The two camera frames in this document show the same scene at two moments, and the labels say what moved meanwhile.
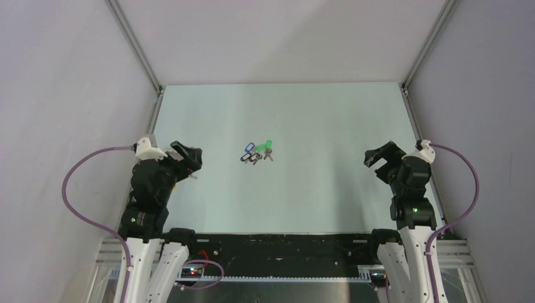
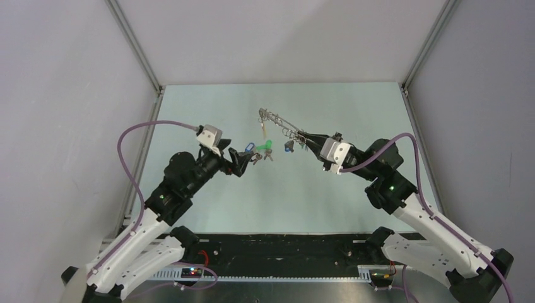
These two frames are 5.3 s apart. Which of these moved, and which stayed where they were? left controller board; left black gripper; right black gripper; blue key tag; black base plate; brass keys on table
Moved: left black gripper; right black gripper
Stayed: brass keys on table; blue key tag; black base plate; left controller board
